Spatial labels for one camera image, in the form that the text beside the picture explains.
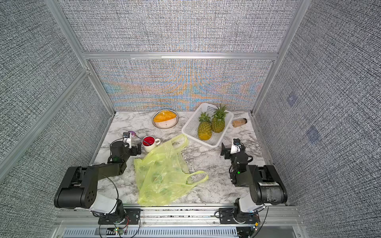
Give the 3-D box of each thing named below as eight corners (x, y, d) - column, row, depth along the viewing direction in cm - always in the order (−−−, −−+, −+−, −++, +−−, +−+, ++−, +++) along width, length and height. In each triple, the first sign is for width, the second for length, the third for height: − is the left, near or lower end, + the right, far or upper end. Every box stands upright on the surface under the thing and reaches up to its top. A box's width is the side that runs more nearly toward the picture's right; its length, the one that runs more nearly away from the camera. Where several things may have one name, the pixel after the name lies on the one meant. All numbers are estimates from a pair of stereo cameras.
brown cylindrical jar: (232, 129, 112) (233, 124, 108) (229, 124, 115) (230, 120, 111) (246, 124, 114) (247, 120, 111) (242, 120, 117) (244, 116, 113)
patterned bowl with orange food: (148, 123, 112) (147, 119, 109) (161, 109, 122) (160, 105, 118) (169, 132, 107) (168, 128, 103) (180, 117, 116) (180, 113, 113)
